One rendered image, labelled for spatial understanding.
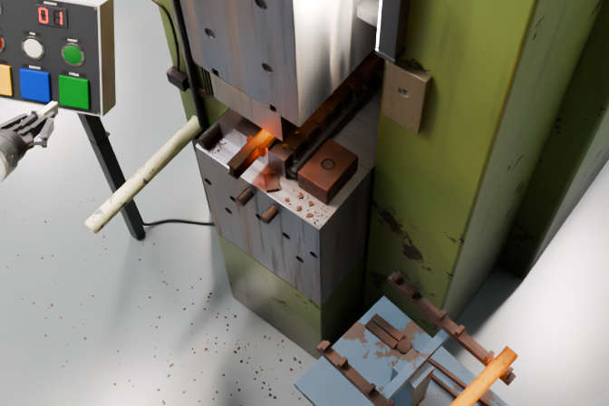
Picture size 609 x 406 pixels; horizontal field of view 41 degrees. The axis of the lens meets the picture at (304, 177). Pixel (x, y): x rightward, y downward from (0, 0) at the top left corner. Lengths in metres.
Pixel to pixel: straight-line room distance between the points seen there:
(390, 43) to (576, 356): 1.58
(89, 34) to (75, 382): 1.25
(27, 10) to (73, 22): 0.11
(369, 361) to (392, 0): 0.87
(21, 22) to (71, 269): 1.16
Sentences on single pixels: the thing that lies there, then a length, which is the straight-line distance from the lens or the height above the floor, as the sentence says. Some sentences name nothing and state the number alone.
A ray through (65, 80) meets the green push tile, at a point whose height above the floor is 1.04.
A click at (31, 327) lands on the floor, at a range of 2.91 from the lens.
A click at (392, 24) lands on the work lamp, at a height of 1.48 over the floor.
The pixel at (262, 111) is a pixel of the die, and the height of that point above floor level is 1.14.
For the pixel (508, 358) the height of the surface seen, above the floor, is 1.02.
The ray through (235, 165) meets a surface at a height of 1.02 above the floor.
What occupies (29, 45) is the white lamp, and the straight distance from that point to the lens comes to 2.05.
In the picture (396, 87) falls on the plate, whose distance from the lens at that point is 1.60.
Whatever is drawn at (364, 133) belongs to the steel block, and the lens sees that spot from 2.00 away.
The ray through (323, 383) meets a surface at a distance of 1.90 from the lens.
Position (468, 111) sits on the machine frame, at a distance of 1.56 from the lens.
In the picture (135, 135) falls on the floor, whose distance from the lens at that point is 3.19.
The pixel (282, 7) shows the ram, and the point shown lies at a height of 1.51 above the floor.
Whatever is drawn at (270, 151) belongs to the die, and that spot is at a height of 0.99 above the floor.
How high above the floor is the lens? 2.56
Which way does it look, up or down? 58 degrees down
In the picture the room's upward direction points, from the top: 3 degrees counter-clockwise
